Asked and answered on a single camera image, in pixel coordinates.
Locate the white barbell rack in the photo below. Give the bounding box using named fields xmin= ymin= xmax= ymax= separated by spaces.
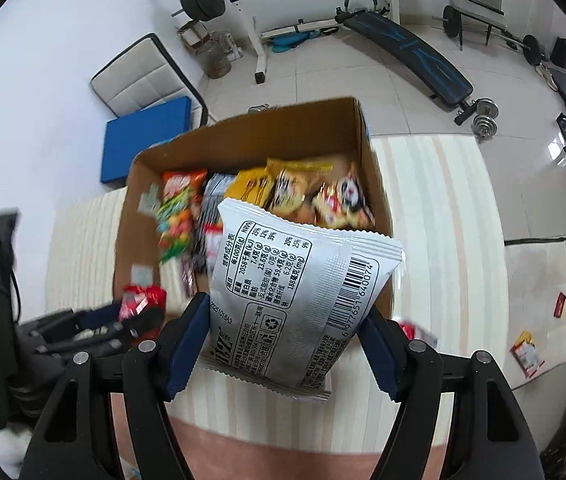
xmin=210 ymin=0 xmax=404 ymax=85

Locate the small red snack packet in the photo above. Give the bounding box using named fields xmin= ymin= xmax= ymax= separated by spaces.
xmin=119 ymin=284 xmax=168 ymax=333

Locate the yellow and red snack packet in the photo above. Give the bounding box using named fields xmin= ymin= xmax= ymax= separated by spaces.
xmin=510 ymin=330 xmax=545 ymax=380

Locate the dark striped snack packet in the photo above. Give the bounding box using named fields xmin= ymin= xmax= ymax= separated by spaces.
xmin=190 ymin=174 xmax=238 ymax=281

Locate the small brown box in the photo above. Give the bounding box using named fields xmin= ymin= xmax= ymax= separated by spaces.
xmin=178 ymin=20 xmax=209 ymax=53

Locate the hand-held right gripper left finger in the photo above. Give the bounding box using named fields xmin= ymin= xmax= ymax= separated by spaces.
xmin=23 ymin=292 xmax=211 ymax=480

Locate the black sit-up bench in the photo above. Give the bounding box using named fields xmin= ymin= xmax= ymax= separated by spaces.
xmin=335 ymin=0 xmax=476 ymax=126

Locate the black cable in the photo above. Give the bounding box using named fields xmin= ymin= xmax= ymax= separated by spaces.
xmin=506 ymin=224 xmax=566 ymax=247

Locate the blue exercise mat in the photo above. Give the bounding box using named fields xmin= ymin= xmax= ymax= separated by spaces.
xmin=100 ymin=97 xmax=191 ymax=186

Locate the short barbell with black plates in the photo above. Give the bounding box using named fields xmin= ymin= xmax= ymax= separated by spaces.
xmin=443 ymin=0 xmax=549 ymax=66

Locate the chrome dumbbell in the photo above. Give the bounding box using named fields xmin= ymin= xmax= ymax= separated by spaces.
xmin=470 ymin=97 xmax=500 ymax=138

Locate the colourful candy packet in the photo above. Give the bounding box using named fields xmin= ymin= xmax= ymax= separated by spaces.
xmin=157 ymin=171 xmax=208 ymax=265

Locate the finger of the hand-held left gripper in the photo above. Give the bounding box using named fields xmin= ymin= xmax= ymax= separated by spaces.
xmin=33 ymin=302 xmax=124 ymax=339
xmin=58 ymin=308 xmax=166 ymax=359

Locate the small orange panda snack packet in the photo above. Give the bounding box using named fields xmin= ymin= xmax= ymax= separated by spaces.
xmin=313 ymin=160 xmax=376 ymax=228

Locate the yellow panda snack packet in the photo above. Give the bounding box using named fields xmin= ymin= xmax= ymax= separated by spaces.
xmin=267 ymin=165 xmax=314 ymax=216

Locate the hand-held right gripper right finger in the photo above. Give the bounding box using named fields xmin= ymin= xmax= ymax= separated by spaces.
xmin=358 ymin=305 xmax=546 ymax=480

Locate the silver snack packet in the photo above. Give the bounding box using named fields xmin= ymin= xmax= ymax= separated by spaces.
xmin=198 ymin=197 xmax=405 ymax=403

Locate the white cushioned chair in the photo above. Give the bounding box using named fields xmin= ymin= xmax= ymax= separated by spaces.
xmin=90 ymin=34 xmax=209 ymax=126

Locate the teal exercise gear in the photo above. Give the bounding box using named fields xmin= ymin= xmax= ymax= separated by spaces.
xmin=270 ymin=27 xmax=339 ymax=53

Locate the brown cardboard box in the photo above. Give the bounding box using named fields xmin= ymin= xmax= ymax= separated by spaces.
xmin=113 ymin=96 xmax=395 ymax=321

